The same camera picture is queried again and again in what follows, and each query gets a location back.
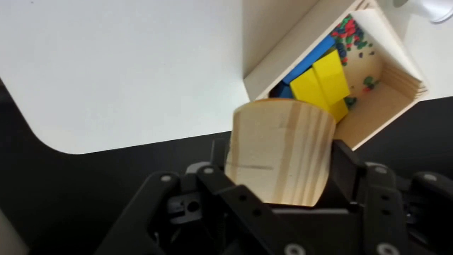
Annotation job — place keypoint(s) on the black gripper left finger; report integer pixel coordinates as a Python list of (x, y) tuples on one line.
[(207, 213)]

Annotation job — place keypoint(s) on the blue block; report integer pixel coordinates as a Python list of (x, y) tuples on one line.
[(309, 58)]

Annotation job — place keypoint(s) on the open light wooden box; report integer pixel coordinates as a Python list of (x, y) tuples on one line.
[(377, 108)]

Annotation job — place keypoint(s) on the dark sofa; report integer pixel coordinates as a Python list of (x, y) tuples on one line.
[(71, 199)]

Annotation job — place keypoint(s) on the wide yellow block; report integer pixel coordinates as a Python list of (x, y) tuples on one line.
[(309, 92)]

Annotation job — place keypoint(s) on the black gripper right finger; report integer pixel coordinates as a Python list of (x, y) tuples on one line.
[(397, 213)]

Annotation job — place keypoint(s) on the long yellow block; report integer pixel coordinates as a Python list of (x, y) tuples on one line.
[(332, 78)]

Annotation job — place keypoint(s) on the round light wooden block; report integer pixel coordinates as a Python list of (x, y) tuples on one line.
[(278, 151)]

